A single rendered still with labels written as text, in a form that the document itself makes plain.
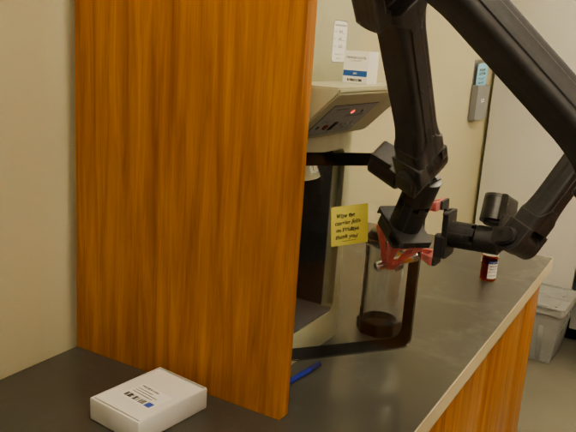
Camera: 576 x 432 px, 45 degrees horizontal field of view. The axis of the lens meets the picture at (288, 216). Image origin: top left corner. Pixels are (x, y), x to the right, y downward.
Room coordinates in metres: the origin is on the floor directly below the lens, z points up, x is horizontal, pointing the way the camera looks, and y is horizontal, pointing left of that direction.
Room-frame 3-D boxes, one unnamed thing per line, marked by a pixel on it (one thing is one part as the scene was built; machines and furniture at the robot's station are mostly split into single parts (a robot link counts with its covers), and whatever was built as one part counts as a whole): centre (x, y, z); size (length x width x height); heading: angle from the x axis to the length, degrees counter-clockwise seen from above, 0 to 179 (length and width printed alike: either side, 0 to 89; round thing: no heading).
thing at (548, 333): (3.74, -1.31, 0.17); 0.60 x 0.42 x 0.33; 59
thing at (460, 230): (1.45, -0.37, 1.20); 0.07 x 0.07 x 0.10; 61
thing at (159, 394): (1.08, 0.22, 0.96); 0.16 x 0.12 x 0.04; 144
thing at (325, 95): (1.32, -0.10, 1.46); 0.32 x 0.12 x 0.10; 151
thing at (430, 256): (1.48, -0.31, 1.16); 0.09 x 0.07 x 0.07; 61
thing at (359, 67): (1.35, -0.12, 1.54); 0.05 x 0.05 x 0.06; 62
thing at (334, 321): (1.26, -0.12, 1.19); 0.30 x 0.01 x 0.40; 112
